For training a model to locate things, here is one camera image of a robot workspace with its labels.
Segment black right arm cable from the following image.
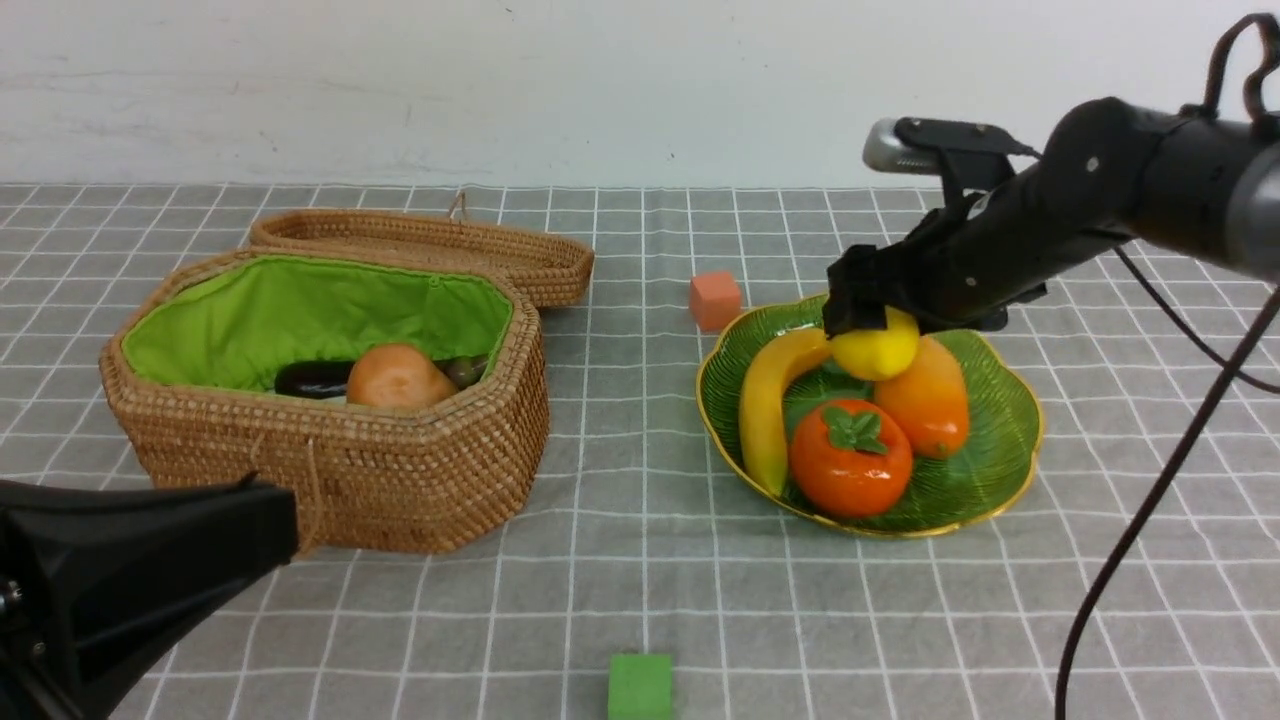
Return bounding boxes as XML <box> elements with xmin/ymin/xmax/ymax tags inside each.
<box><xmin>1055</xmin><ymin>12</ymin><xmax>1280</xmax><ymax>720</ymax></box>

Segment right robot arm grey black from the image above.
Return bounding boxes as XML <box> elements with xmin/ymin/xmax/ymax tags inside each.
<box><xmin>822</xmin><ymin>97</ymin><xmax>1279</xmax><ymax>337</ymax></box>

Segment brown potato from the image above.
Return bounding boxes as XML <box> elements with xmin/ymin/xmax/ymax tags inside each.
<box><xmin>346</xmin><ymin>343</ymin><xmax>460</xmax><ymax>407</ymax></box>

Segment woven rattan basket lid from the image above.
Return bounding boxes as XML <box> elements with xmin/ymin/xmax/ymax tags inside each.
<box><xmin>248</xmin><ymin>193</ymin><xmax>595</xmax><ymax>307</ymax></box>

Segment grey checked tablecloth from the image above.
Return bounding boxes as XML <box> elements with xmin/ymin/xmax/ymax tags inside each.
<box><xmin>1</xmin><ymin>184</ymin><xmax>1279</xmax><ymax>719</ymax></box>

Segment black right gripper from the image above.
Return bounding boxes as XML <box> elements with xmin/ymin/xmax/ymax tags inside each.
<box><xmin>822</xmin><ymin>213</ymin><xmax>1048</xmax><ymax>338</ymax></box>

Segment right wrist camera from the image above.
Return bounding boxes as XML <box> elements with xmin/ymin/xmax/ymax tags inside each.
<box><xmin>861</xmin><ymin>117</ymin><xmax>1041</xmax><ymax>202</ymax></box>

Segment woven rattan basket green lining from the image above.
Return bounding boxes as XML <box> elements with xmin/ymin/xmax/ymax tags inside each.
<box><xmin>99</xmin><ymin>247</ymin><xmax>550</xmax><ymax>553</ymax></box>

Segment orange persimmon green leaves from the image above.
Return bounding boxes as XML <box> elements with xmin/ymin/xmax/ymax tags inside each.
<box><xmin>788</xmin><ymin>397</ymin><xmax>914</xmax><ymax>520</ymax></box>

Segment yellow lemon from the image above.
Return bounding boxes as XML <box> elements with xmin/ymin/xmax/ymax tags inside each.
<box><xmin>827</xmin><ymin>307</ymin><xmax>922</xmax><ymax>382</ymax></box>

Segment dark purple eggplant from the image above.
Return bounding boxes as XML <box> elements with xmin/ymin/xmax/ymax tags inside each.
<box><xmin>273</xmin><ymin>356</ymin><xmax>488</xmax><ymax>400</ymax></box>

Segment green glass leaf plate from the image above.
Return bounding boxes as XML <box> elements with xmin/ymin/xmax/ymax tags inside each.
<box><xmin>695</xmin><ymin>295</ymin><xmax>1044</xmax><ymax>538</ymax></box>

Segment orange foam cube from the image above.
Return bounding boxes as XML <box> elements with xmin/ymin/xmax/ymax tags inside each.
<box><xmin>687</xmin><ymin>272</ymin><xmax>744</xmax><ymax>334</ymax></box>

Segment yellow banana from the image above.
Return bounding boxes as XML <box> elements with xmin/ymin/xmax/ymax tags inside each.
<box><xmin>739</xmin><ymin>327</ymin><xmax>829</xmax><ymax>497</ymax></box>

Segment green foam cube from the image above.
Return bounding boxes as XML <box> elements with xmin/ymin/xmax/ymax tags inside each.
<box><xmin>607</xmin><ymin>653</ymin><xmax>675</xmax><ymax>720</ymax></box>

